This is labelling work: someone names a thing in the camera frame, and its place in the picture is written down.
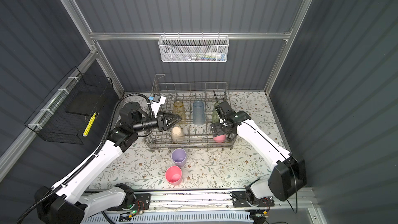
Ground yellow glass cup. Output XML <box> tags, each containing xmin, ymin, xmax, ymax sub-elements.
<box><xmin>173</xmin><ymin>101</ymin><xmax>186</xmax><ymax>124</ymax></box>

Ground grey wire dish rack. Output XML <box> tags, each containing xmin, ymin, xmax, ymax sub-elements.
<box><xmin>144</xmin><ymin>74</ymin><xmax>237</xmax><ymax>151</ymax></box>

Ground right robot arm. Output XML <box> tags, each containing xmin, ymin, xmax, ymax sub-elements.
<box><xmin>211</xmin><ymin>101</ymin><xmax>307</xmax><ymax>204</ymax></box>

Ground blue translucent cup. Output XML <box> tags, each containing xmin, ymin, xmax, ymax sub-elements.
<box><xmin>192</xmin><ymin>101</ymin><xmax>205</xmax><ymax>125</ymax></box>

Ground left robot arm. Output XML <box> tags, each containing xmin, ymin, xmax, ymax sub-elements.
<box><xmin>16</xmin><ymin>93</ymin><xmax>181</xmax><ymax>224</ymax></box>

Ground pink plastic cup front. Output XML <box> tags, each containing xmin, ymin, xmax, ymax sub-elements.
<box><xmin>165</xmin><ymin>166</ymin><xmax>182</xmax><ymax>185</ymax></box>

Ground beige plastic cup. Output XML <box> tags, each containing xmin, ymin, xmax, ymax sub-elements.
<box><xmin>171</xmin><ymin>126</ymin><xmax>185</xmax><ymax>143</ymax></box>

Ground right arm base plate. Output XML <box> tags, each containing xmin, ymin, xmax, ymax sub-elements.
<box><xmin>229</xmin><ymin>190</ymin><xmax>275</xmax><ymax>208</ymax></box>

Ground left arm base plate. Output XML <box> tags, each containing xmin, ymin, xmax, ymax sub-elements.
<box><xmin>107</xmin><ymin>194</ymin><xmax>151</xmax><ymax>211</ymax></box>

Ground purple plastic cup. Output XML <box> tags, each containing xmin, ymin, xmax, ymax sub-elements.
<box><xmin>171</xmin><ymin>148</ymin><xmax>187</xmax><ymax>167</ymax></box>

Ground black wire wall basket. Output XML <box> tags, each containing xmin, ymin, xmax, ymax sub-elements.
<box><xmin>24</xmin><ymin>69</ymin><xmax>114</xmax><ymax>145</ymax></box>

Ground black pad in basket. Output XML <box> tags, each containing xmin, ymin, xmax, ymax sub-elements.
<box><xmin>65</xmin><ymin>92</ymin><xmax>106</xmax><ymax>116</ymax></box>

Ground pink plastic cup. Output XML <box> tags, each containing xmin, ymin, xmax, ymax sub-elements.
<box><xmin>165</xmin><ymin>166</ymin><xmax>182</xmax><ymax>185</ymax></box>
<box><xmin>213</xmin><ymin>134</ymin><xmax>227</xmax><ymax>143</ymax></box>

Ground green glass cup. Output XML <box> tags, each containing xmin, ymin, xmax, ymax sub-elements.
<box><xmin>211</xmin><ymin>102</ymin><xmax>219</xmax><ymax>123</ymax></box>

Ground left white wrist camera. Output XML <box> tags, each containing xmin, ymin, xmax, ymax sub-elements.
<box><xmin>149</xmin><ymin>94</ymin><xmax>166</xmax><ymax>117</ymax></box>

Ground white mesh wall basket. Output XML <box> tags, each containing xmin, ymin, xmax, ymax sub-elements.
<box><xmin>158</xmin><ymin>36</ymin><xmax>230</xmax><ymax>63</ymax></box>

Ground tubes in white basket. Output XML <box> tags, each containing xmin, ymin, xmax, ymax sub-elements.
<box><xmin>183</xmin><ymin>52</ymin><xmax>227</xmax><ymax>62</ymax></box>

